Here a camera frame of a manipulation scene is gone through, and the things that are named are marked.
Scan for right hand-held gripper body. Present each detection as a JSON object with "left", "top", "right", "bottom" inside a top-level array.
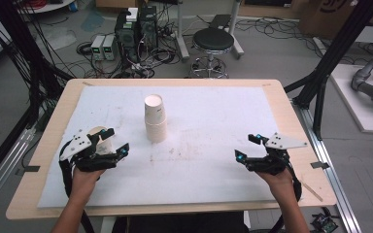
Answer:
[{"left": 244, "top": 131, "right": 308, "bottom": 177}]

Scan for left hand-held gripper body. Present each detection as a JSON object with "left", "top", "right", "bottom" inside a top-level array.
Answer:
[{"left": 58, "top": 130, "right": 119, "bottom": 173}]

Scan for single printed paper cup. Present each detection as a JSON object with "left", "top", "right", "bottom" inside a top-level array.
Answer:
[{"left": 86, "top": 125, "right": 117, "bottom": 155}]

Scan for stack of white paper cups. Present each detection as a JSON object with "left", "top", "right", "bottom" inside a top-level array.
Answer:
[{"left": 144, "top": 94, "right": 169, "bottom": 144}]

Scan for person's left hand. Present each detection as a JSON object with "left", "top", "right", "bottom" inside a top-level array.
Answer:
[{"left": 69, "top": 167, "right": 107, "bottom": 202}]

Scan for person's right hand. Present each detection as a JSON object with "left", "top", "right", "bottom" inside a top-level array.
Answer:
[{"left": 255, "top": 169, "right": 297, "bottom": 202}]

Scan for white table mat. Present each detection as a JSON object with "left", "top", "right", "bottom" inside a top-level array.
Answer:
[{"left": 37, "top": 85, "right": 281, "bottom": 209}]

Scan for black tape piece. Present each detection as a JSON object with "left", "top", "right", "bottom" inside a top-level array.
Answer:
[
  {"left": 310, "top": 160, "right": 331, "bottom": 170},
  {"left": 15, "top": 165, "right": 42, "bottom": 178}
]

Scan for thin wooden stick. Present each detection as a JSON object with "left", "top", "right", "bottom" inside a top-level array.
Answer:
[{"left": 300, "top": 181, "right": 324, "bottom": 203}]

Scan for white table leg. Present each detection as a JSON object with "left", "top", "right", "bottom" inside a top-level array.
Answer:
[
  {"left": 100, "top": 216, "right": 118, "bottom": 233},
  {"left": 242, "top": 211, "right": 253, "bottom": 231}
]

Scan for white floor board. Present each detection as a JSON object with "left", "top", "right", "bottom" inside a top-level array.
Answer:
[{"left": 329, "top": 63, "right": 373, "bottom": 134}]

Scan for grey power supply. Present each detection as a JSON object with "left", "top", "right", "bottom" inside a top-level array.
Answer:
[
  {"left": 102, "top": 34, "right": 118, "bottom": 61},
  {"left": 90, "top": 34, "right": 106, "bottom": 61}
]

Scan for person's lap in black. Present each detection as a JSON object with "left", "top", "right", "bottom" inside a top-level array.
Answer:
[{"left": 113, "top": 212, "right": 250, "bottom": 233}]

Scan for green circuit board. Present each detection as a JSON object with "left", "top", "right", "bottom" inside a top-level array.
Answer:
[{"left": 310, "top": 213, "right": 340, "bottom": 233}]

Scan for black computer tower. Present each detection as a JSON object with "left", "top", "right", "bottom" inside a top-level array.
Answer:
[
  {"left": 138, "top": 5, "right": 159, "bottom": 50},
  {"left": 114, "top": 11, "right": 141, "bottom": 63}
]

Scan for grey metal stand leg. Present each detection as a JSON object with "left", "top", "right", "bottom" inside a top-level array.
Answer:
[
  {"left": 227, "top": 0, "right": 245, "bottom": 60},
  {"left": 174, "top": 0, "right": 190, "bottom": 63}
]

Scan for black round stool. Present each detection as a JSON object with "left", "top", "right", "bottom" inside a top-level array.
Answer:
[{"left": 188, "top": 27, "right": 236, "bottom": 80}]

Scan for small white box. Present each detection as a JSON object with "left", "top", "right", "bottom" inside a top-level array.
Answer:
[{"left": 125, "top": 7, "right": 140, "bottom": 23}]

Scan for black flat floor plate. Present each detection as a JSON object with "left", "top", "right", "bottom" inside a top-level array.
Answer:
[{"left": 208, "top": 14, "right": 233, "bottom": 30}]

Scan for cardboard box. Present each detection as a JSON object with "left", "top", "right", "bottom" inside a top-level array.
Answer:
[{"left": 297, "top": 0, "right": 373, "bottom": 41}]

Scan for white round table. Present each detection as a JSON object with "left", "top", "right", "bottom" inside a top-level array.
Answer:
[{"left": 17, "top": 0, "right": 76, "bottom": 15}]

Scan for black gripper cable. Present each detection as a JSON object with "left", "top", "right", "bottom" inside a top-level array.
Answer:
[
  {"left": 58, "top": 139, "right": 76, "bottom": 199},
  {"left": 286, "top": 161, "right": 303, "bottom": 202}
]

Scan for aluminium rail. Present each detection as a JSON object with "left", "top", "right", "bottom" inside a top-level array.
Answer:
[
  {"left": 291, "top": 99, "right": 362, "bottom": 233},
  {"left": 0, "top": 127, "right": 37, "bottom": 217}
]

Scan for tangle of floor cables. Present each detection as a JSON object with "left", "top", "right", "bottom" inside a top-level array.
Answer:
[{"left": 75, "top": 30, "right": 183, "bottom": 80}]

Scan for black metal frame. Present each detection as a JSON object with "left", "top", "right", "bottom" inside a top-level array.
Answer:
[{"left": 284, "top": 0, "right": 373, "bottom": 141}]

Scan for black frame with cables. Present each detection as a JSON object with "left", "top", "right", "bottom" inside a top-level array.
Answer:
[{"left": 0, "top": 0, "right": 76, "bottom": 192}]

